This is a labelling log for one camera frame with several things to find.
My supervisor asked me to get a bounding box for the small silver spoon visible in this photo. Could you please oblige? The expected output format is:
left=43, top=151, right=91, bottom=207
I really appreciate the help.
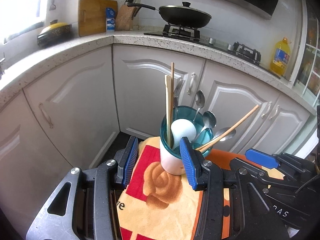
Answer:
left=193, top=90, right=205, bottom=122

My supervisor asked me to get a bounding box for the utensil holder cup teal rim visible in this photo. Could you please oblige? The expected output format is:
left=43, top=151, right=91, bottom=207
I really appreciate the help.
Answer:
left=160, top=106, right=214, bottom=175

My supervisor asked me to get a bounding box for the wooden knife block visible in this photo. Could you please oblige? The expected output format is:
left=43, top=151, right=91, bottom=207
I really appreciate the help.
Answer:
left=116, top=0, right=138, bottom=31

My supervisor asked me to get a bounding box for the brown wooden chopstick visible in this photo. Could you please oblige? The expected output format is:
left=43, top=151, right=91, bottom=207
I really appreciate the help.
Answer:
left=169, top=62, right=175, bottom=148

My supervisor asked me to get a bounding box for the light bamboo chopstick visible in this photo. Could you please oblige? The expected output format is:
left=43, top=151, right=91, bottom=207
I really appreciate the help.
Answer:
left=196, top=105, right=260, bottom=153
left=164, top=75, right=172, bottom=148

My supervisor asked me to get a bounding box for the orange yellow red towel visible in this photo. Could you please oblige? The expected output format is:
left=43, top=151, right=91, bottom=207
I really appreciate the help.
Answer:
left=116, top=135, right=286, bottom=240

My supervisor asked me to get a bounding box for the round silver spoon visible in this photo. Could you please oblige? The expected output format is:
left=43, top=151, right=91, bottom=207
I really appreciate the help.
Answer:
left=194, top=111, right=216, bottom=141

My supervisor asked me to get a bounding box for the cabinet door handle pair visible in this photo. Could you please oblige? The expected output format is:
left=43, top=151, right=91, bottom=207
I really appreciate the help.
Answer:
left=269, top=105, right=280, bottom=120
left=261, top=101, right=272, bottom=118

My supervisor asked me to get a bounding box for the silver fork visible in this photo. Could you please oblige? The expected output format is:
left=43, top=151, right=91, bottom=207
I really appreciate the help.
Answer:
left=173, top=79, right=184, bottom=108

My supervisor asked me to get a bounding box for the long silver spoon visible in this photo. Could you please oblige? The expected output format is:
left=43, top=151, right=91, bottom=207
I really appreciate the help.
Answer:
left=212, top=126, right=237, bottom=143

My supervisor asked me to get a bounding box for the yellow oil bottle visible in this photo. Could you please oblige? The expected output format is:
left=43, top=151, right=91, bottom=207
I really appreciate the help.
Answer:
left=270, top=37, right=291, bottom=76

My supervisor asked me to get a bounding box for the wooden cutting board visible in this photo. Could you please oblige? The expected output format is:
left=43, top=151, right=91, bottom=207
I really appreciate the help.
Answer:
left=78, top=0, right=118, bottom=37

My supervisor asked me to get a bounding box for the gas stove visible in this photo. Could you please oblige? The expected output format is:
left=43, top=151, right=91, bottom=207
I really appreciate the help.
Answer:
left=144, top=24, right=280, bottom=79

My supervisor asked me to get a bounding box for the glass door cabinet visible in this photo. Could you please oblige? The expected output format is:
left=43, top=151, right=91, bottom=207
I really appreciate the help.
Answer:
left=291, top=0, right=319, bottom=108

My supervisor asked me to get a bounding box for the black frying pan with lid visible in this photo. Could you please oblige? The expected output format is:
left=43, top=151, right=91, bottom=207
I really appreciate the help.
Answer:
left=127, top=2, right=212, bottom=29

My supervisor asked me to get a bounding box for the blue white carton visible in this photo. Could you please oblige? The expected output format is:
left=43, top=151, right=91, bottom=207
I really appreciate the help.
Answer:
left=105, top=7, right=116, bottom=32

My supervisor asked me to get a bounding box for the white rice paddle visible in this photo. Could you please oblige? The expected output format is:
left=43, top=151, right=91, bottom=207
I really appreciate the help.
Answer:
left=171, top=119, right=196, bottom=149

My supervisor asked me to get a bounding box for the cabinet door handle pair right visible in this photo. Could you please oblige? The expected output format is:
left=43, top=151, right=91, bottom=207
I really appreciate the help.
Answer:
left=269, top=105, right=280, bottom=120

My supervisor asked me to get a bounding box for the cabinet door handle pair left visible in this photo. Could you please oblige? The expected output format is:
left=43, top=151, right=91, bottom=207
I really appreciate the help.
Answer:
left=261, top=101, right=272, bottom=118

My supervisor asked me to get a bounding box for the yellow black pot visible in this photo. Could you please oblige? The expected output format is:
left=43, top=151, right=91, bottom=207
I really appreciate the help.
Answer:
left=37, top=20, right=74, bottom=48

